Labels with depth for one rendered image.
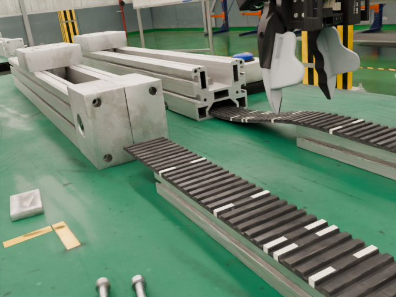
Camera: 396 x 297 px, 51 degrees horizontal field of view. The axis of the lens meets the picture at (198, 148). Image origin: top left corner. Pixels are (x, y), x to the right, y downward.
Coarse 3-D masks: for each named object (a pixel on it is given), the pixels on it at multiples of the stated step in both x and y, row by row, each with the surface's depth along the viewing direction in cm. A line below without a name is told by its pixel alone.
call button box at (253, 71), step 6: (246, 60) 81; (252, 60) 81; (258, 60) 81; (246, 66) 78; (252, 66) 79; (258, 66) 80; (246, 72) 79; (252, 72) 79; (258, 72) 80; (246, 78) 79; (252, 78) 80; (258, 78) 80; (246, 84) 80; (252, 84) 80; (258, 84) 81; (246, 90) 80; (252, 90) 80; (258, 90) 81; (264, 90) 82
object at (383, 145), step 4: (384, 140) 40; (388, 140) 40; (392, 140) 40; (376, 144) 40; (380, 144) 40; (384, 144) 40; (388, 144) 40; (392, 144) 39; (380, 148) 40; (384, 148) 39; (388, 148) 39; (392, 148) 39; (392, 152) 39
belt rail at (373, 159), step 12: (300, 132) 50; (312, 132) 48; (324, 132) 46; (300, 144) 50; (312, 144) 49; (324, 144) 48; (336, 144) 45; (348, 144) 44; (360, 144) 42; (336, 156) 46; (348, 156) 44; (360, 156) 44; (372, 156) 42; (384, 156) 40; (360, 168) 43; (372, 168) 42; (384, 168) 40
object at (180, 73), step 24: (120, 48) 113; (144, 48) 104; (120, 72) 94; (144, 72) 81; (168, 72) 72; (192, 72) 64; (216, 72) 72; (240, 72) 69; (168, 96) 74; (192, 96) 66; (216, 96) 69; (240, 96) 70
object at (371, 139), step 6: (378, 132) 43; (384, 132) 43; (390, 132) 43; (360, 138) 41; (366, 138) 41; (372, 138) 42; (378, 138) 41; (384, 138) 41; (366, 144) 41; (372, 144) 40
